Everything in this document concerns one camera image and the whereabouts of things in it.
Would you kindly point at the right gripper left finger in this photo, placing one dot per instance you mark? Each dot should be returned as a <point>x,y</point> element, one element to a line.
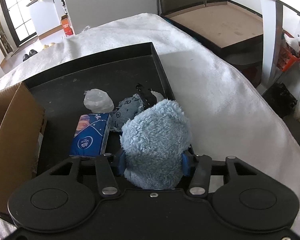
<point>107,168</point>

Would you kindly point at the orange cardboard carton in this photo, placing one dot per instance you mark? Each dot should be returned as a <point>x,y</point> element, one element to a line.
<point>66,25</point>

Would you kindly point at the brown framed board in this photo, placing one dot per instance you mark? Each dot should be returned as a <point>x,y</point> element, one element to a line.
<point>222,26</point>

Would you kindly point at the white bed blanket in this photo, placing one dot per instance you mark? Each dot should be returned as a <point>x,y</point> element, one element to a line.
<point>228,116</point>

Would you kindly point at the black slipper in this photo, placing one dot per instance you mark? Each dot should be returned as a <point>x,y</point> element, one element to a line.
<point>32,52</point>
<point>25,57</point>

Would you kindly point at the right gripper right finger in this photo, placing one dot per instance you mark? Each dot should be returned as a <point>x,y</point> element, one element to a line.
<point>197,169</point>

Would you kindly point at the brown cardboard box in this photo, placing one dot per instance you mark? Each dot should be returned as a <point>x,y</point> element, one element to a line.
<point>22,122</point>

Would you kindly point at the black shallow tray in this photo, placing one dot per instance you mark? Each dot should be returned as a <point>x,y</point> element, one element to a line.
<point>116,73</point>

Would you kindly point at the fluffy light blue plush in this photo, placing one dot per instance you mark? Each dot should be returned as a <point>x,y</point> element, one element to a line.
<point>153,143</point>

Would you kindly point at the black stitched fabric piece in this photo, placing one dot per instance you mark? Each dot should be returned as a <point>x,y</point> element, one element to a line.
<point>149,97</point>

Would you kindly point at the orange storage basket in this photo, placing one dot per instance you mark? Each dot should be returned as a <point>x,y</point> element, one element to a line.
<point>289,51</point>

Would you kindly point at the white plastic ball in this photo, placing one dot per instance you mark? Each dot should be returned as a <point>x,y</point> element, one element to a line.
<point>98,101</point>

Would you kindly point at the black spray bottle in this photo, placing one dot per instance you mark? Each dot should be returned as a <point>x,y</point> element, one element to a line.
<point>64,7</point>

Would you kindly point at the blue denim fabric scrap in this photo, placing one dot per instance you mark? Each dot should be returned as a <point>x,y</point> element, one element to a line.
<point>126,110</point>

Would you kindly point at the left black slipper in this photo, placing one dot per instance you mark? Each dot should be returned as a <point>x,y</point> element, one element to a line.
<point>25,57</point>

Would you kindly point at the white side table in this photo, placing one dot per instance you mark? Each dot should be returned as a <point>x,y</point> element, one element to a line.
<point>272,16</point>

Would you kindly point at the right black slipper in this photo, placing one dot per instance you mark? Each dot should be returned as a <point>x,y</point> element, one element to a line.
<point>32,52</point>

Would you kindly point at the white kitchen cabinet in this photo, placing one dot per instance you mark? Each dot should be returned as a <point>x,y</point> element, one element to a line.
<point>46,15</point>

